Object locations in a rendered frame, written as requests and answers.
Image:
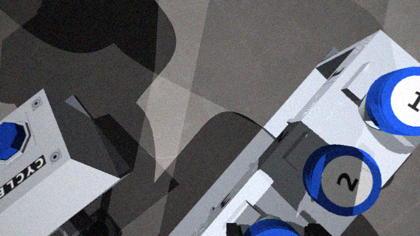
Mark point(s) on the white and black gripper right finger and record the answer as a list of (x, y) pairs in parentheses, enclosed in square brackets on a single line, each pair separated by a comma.
[(315, 230)]

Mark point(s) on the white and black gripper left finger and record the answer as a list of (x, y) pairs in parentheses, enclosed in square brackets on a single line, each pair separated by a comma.
[(233, 230)]

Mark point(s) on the white two-button control box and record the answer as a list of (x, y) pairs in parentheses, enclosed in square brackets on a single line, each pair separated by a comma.
[(54, 162)]

